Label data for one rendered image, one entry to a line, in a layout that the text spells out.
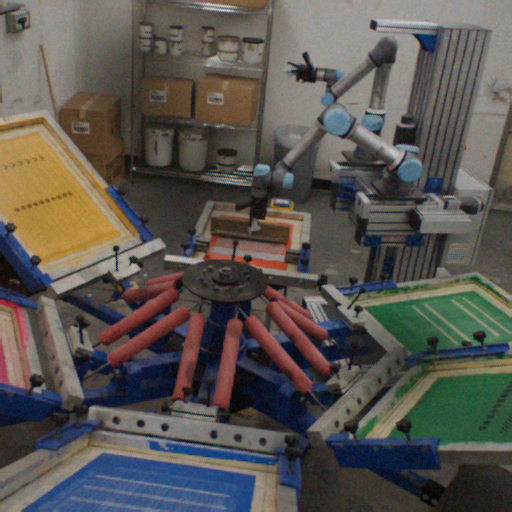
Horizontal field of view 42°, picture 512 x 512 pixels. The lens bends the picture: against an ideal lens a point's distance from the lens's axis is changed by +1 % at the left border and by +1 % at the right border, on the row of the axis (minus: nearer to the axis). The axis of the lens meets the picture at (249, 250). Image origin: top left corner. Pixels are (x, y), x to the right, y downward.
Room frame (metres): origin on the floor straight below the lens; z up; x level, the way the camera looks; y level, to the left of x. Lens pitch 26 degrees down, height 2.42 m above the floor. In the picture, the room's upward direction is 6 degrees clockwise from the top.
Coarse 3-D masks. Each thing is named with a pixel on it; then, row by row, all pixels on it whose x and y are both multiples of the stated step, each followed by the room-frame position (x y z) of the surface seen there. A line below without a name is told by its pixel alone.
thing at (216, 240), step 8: (224, 216) 3.36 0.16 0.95; (232, 216) 3.36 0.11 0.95; (216, 240) 3.04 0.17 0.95; (224, 240) 3.05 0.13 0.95; (232, 240) 3.06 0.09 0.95; (240, 240) 3.07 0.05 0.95; (248, 240) 3.08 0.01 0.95; (232, 248) 2.97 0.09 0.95; (240, 248) 2.98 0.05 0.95; (248, 248) 2.99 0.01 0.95; (208, 256) 2.86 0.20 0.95; (216, 256) 2.87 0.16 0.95; (224, 256) 2.88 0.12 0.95; (240, 256) 2.89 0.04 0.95
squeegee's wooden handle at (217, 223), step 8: (216, 216) 3.12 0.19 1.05; (216, 224) 3.10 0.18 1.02; (224, 224) 3.09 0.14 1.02; (232, 224) 3.09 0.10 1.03; (240, 224) 3.09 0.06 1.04; (248, 224) 3.08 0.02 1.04; (264, 224) 3.08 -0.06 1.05; (272, 224) 3.09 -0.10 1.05; (240, 232) 3.09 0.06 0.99; (248, 232) 3.08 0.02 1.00; (256, 232) 3.08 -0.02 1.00; (264, 232) 3.08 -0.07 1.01; (272, 232) 3.07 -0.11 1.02; (280, 232) 3.07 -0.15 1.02; (288, 232) 3.07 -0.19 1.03; (288, 240) 3.07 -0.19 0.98
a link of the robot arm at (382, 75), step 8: (384, 64) 3.78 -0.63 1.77; (392, 64) 3.79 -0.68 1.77; (376, 72) 3.81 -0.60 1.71; (384, 72) 3.79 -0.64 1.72; (376, 80) 3.80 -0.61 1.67; (384, 80) 3.79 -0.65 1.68; (376, 88) 3.80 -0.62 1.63; (384, 88) 3.80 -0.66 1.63; (376, 96) 3.79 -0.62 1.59; (384, 96) 3.80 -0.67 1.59; (376, 104) 3.79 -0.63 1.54; (368, 112) 3.80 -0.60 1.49; (376, 112) 3.78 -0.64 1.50; (384, 112) 3.80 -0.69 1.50; (384, 120) 3.86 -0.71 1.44
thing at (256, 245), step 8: (280, 224) 3.33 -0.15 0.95; (288, 224) 3.33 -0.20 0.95; (256, 240) 3.09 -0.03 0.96; (256, 248) 3.00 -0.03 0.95; (264, 248) 3.01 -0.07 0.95; (272, 248) 3.02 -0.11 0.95; (280, 248) 3.02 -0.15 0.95; (288, 248) 3.04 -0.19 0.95; (256, 264) 2.82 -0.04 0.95; (264, 264) 2.83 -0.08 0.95; (272, 264) 2.84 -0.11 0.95; (280, 264) 2.85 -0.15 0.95; (288, 264) 2.86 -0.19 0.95
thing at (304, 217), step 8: (208, 208) 3.36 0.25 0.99; (216, 208) 3.43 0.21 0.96; (224, 208) 3.43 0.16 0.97; (232, 208) 3.43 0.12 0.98; (248, 208) 3.42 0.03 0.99; (200, 216) 3.24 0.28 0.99; (208, 216) 3.27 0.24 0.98; (272, 216) 3.41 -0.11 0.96; (280, 216) 3.41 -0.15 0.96; (288, 216) 3.40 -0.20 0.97; (296, 216) 3.40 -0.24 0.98; (304, 216) 3.39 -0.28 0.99; (200, 224) 3.14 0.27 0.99; (304, 224) 3.27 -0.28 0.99; (200, 232) 3.04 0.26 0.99; (304, 232) 3.17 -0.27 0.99; (304, 240) 3.07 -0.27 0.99; (192, 256) 2.83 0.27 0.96
